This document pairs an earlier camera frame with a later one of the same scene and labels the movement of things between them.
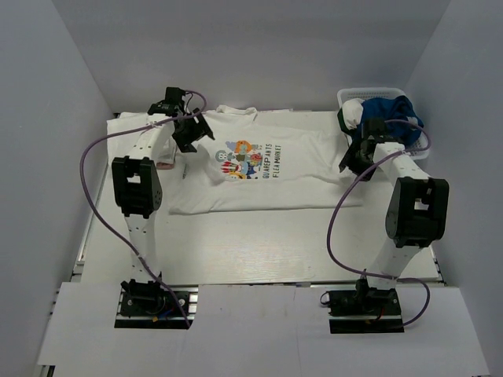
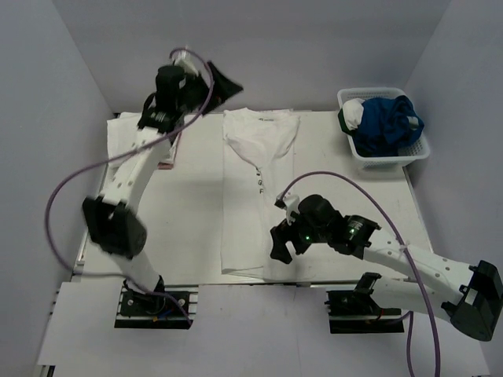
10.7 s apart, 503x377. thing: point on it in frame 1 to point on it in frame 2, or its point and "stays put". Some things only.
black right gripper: x=349 y=159 to x=280 y=235
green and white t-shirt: x=350 y=115 stays put
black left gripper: x=201 y=128 to x=223 y=91
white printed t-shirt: x=269 y=161 to x=258 y=166
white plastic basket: x=419 y=150 stays put
